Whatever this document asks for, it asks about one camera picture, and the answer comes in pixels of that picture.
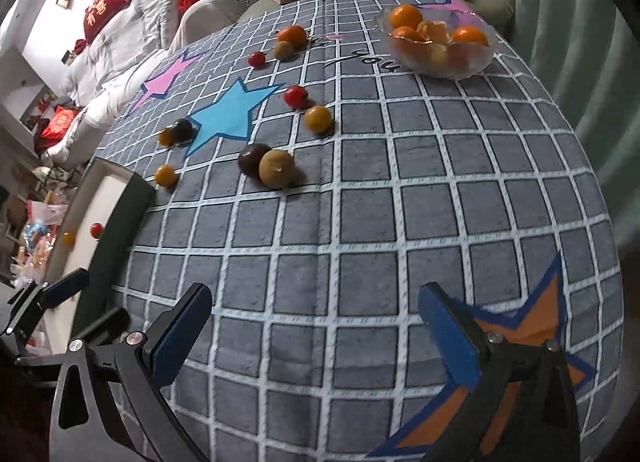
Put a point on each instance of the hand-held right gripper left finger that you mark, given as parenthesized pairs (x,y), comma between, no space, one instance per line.
(182,327)

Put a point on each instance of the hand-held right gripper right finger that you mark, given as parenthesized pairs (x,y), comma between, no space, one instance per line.
(447,332)

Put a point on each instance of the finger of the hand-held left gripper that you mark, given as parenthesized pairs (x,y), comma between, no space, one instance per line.
(65,288)
(102,324)

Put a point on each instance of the orange kumquat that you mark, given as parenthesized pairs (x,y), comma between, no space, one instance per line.
(166,175)
(166,137)
(318,119)
(68,238)

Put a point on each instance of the red cherry tomato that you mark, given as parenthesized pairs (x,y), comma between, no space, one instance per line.
(257,59)
(295,96)
(96,230)

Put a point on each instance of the grey cardboard box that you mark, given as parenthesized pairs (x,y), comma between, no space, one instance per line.
(120,222)

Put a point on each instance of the pile of snack packets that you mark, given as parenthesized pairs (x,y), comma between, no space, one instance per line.
(32,242)

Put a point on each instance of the grey checked star tablecloth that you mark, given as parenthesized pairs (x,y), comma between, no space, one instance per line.
(370,202)

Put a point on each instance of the red patterned pillow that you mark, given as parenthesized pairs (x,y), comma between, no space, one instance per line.
(60,123)

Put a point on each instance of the reddish purple plum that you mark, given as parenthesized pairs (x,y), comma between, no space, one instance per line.
(250,157)

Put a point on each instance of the tan longan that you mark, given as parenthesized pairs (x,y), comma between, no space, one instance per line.
(276,168)
(283,49)

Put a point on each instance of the dark plum near star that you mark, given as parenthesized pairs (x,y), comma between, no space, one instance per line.
(182,129)

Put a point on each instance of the white sofa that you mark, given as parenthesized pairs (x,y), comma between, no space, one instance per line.
(100,77)

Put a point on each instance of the clear glass bowl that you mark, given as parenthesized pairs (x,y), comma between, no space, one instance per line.
(440,59)

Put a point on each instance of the large red lettered pillow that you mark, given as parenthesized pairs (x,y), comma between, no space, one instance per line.
(107,2)

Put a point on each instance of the grey striped quilt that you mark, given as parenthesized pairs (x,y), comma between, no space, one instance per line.
(165,7)

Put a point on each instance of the peeled tangerine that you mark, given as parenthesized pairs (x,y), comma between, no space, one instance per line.
(434,32)

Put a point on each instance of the light green curtain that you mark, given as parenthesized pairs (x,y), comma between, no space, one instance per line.
(565,42)

